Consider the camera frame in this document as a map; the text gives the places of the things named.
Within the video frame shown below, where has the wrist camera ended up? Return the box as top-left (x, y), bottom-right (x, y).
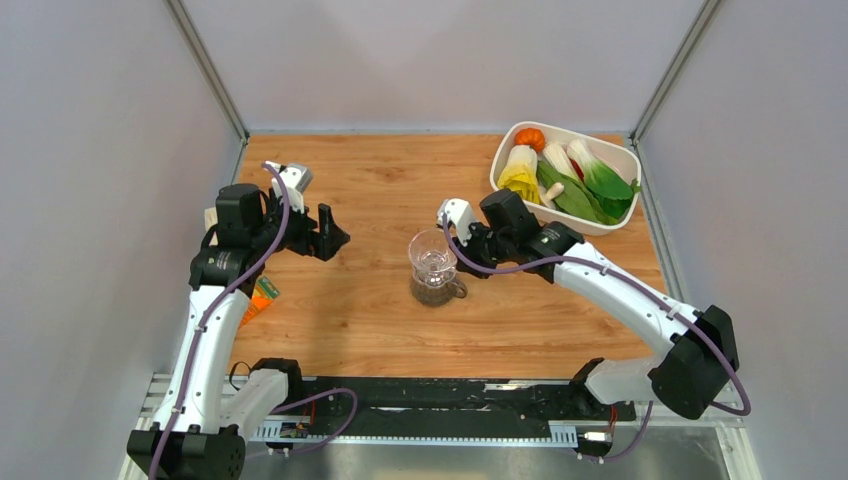
top-left (264, 161), bottom-right (314, 214)
top-left (437, 198), bottom-right (478, 246)

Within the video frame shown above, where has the yellow toy cabbage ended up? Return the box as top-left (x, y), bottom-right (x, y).
top-left (496, 145), bottom-right (541, 204)

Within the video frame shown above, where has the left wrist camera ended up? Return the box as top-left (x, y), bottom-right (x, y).
top-left (264, 161), bottom-right (314, 214)

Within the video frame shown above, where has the green toy leek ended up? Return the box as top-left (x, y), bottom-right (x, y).
top-left (536, 142), bottom-right (613, 225)

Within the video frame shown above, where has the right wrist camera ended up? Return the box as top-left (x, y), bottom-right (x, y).
top-left (437, 198), bottom-right (478, 246)

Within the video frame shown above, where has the clear glass dripper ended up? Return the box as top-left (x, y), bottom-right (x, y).
top-left (407, 228), bottom-right (457, 288)

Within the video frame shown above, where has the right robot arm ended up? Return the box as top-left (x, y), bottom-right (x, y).
top-left (437, 189), bottom-right (752, 420)

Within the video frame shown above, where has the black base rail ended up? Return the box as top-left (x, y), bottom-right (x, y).
top-left (252, 376), bottom-right (637, 447)

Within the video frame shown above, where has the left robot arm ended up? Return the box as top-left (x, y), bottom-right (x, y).
top-left (127, 184), bottom-right (350, 479)

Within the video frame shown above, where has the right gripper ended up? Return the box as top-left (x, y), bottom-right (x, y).
top-left (448, 219), bottom-right (515, 280)

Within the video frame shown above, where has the white vegetable tray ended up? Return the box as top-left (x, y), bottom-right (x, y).
top-left (489, 121), bottom-right (642, 236)

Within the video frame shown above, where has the orange toy pumpkin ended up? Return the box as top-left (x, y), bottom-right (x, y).
top-left (514, 127), bottom-right (546, 153)

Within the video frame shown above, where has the green toy bok choy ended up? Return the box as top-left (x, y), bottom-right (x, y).
top-left (566, 139), bottom-right (642, 224)

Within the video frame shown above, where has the glass coffee server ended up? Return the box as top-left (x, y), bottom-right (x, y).
top-left (409, 267), bottom-right (468, 308)

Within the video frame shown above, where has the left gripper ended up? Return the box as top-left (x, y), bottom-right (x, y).
top-left (250, 189), bottom-right (349, 261)

